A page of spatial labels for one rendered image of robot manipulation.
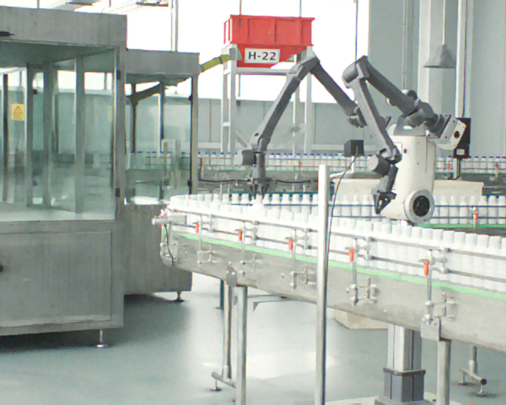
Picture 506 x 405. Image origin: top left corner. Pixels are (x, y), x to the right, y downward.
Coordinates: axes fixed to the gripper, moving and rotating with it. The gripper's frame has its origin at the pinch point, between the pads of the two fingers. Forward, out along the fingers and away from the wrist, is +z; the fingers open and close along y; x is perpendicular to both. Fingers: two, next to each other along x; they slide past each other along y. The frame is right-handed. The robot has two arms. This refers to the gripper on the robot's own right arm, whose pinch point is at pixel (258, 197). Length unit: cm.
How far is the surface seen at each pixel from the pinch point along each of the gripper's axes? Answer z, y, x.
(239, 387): 87, 2, -12
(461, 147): -24, -445, -424
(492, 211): 14, -202, -84
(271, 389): 121, -82, -137
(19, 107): -47, 24, -302
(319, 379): 50, 50, 137
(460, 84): -85, -447, -430
